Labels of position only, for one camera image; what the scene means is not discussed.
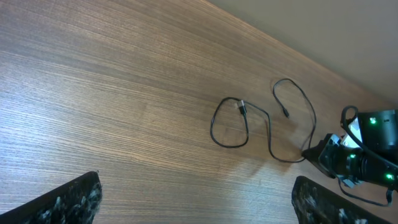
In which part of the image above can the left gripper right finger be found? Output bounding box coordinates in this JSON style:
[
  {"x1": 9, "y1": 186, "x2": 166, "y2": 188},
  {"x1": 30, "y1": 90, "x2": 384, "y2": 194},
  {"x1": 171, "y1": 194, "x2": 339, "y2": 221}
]
[{"x1": 292, "y1": 175, "x2": 389, "y2": 224}]

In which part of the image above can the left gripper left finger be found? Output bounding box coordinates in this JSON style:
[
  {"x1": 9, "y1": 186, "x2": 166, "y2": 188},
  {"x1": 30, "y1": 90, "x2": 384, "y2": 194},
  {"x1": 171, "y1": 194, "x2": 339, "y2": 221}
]
[{"x1": 1, "y1": 171, "x2": 103, "y2": 224}]

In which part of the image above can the black cable bundle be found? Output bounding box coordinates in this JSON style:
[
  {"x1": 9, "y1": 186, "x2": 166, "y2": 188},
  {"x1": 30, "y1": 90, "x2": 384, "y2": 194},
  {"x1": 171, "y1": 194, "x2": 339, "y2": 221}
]
[{"x1": 210, "y1": 77, "x2": 318, "y2": 164}]

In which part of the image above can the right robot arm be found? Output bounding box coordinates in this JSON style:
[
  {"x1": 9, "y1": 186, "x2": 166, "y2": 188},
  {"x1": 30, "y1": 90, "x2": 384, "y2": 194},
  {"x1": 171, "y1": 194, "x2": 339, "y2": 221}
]
[{"x1": 302, "y1": 106, "x2": 397, "y2": 190}]

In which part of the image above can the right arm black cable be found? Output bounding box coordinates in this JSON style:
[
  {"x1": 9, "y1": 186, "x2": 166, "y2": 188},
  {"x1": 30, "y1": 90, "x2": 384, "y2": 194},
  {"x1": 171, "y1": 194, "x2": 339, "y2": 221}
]
[{"x1": 337, "y1": 105, "x2": 398, "y2": 208}]

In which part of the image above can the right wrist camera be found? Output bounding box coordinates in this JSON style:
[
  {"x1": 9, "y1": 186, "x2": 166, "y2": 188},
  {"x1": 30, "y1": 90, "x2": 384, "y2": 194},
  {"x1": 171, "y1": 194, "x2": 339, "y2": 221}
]
[{"x1": 339, "y1": 117, "x2": 364, "y2": 149}]

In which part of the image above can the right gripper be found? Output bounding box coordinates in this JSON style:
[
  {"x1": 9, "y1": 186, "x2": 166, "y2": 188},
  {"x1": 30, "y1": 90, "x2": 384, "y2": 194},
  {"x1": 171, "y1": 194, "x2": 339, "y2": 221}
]
[{"x1": 302, "y1": 134, "x2": 364, "y2": 188}]

